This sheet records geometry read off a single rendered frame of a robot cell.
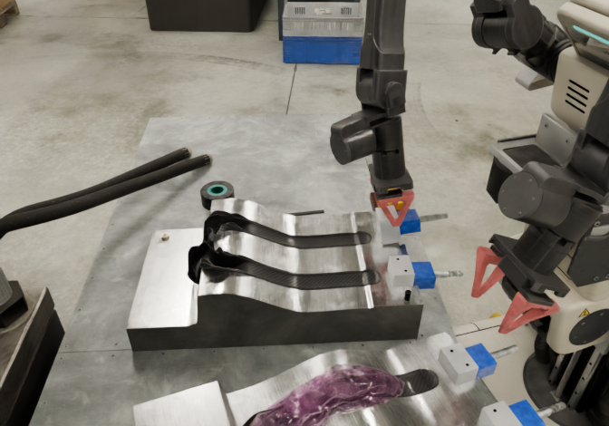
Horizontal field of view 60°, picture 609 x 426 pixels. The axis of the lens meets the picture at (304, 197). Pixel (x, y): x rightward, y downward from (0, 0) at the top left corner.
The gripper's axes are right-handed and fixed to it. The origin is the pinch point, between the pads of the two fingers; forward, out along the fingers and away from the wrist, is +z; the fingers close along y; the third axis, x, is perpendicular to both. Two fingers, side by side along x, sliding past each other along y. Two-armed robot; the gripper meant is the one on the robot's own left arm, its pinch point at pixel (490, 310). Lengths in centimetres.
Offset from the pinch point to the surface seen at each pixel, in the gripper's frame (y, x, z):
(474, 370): 1.0, 4.7, 10.9
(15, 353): -31, -54, 51
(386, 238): -27.8, 1.6, 9.1
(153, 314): -26, -35, 33
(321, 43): -330, 112, 36
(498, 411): 8.2, 4.0, 10.9
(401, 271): -18.0, -0.3, 9.0
